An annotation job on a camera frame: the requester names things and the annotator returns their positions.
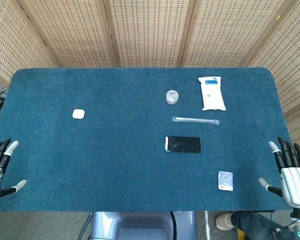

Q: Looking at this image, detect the small blue white tissue pack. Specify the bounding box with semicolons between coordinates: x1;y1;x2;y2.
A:
217;170;234;192

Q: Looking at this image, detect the blue table cloth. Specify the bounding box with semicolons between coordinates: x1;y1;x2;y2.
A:
0;66;297;213

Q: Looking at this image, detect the white wet wipes pack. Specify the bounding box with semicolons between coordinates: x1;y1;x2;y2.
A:
197;76;227;112

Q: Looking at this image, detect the wrapped straw in clear sleeve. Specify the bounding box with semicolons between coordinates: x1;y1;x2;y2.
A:
171;115;220;126

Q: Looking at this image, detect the person leg in jeans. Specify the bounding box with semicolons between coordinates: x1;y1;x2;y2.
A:
230;210;288;240

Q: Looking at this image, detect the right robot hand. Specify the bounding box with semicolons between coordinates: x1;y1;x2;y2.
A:
258;136;300;209

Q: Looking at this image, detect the white earbuds case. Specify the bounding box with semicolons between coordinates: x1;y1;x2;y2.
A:
72;108;85;120

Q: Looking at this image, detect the beige shoe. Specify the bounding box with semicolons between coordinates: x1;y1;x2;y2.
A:
214;212;234;231

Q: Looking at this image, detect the black smartphone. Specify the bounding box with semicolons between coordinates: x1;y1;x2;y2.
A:
164;135;202;154

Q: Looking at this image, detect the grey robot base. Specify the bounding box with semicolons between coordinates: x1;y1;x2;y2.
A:
77;211;198;240

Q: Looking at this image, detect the clear round plastic jar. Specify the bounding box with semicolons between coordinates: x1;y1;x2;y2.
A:
165;89;180;105

